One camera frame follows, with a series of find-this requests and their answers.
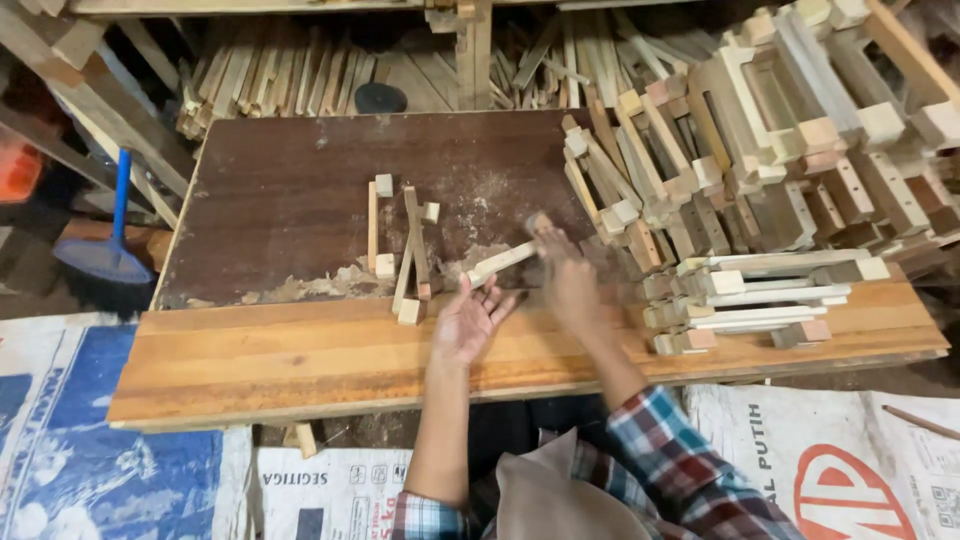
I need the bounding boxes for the person's right hand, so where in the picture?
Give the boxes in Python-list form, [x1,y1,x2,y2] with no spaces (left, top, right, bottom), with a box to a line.
[534,225,603,333]

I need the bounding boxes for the person's left hand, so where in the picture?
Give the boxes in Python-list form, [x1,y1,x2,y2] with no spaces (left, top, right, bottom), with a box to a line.
[432,273,520,369]

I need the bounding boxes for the pale wooden handle piece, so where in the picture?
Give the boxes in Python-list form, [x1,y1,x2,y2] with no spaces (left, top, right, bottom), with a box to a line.
[466,212,555,291]

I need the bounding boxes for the pile of thin wood sticks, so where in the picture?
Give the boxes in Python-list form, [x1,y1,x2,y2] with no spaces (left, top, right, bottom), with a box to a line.
[175,21,460,142]
[489,7,725,112]

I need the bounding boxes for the wooden plank workbench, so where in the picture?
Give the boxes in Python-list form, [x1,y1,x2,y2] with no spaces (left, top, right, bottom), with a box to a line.
[106,264,952,434]

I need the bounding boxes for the beige cloth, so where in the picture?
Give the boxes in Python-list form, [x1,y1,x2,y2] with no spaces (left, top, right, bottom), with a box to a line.
[494,427,655,540]

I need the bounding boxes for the dark brown plywood board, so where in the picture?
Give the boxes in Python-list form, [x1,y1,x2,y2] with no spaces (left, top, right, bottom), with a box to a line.
[150,109,639,312]

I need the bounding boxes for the black round disc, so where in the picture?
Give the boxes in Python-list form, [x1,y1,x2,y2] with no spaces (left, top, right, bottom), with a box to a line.
[353,82,409,116]

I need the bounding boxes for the white sack with black print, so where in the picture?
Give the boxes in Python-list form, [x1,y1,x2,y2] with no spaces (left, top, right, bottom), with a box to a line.
[253,447,415,540]

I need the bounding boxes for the plaid shirt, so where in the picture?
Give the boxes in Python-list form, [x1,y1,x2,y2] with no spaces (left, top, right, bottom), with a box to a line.
[390,384,807,540]

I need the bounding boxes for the white sack with red logo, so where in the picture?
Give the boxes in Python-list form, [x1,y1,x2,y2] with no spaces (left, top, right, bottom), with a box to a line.
[681,384,960,540]

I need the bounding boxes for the blue broom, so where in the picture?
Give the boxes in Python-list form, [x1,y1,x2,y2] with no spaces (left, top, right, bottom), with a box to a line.
[51,147,156,287]

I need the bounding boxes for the thin brown wooden stick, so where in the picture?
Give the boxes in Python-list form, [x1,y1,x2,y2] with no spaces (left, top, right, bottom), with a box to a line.
[882,405,960,443]

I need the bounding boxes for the blue and white sack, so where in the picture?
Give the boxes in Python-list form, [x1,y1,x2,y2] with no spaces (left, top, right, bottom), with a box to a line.
[0,313,255,540]

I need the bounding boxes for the leaning wooden beams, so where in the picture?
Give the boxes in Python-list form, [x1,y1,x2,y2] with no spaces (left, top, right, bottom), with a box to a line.
[0,0,198,230]

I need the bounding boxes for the orange plastic crate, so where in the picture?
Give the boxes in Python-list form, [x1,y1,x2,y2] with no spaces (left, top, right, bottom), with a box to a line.
[0,138,45,205]

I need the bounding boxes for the upright wooden post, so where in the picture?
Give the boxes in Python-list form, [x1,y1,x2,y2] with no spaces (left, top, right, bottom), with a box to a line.
[424,0,495,113]

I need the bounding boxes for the stack of finished wooden handles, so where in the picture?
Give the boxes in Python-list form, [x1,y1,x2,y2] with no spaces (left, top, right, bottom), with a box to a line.
[642,249,892,357]

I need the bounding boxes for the heap of wooden frame parts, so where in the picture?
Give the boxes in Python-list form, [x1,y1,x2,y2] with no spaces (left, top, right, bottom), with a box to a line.
[561,0,960,277]

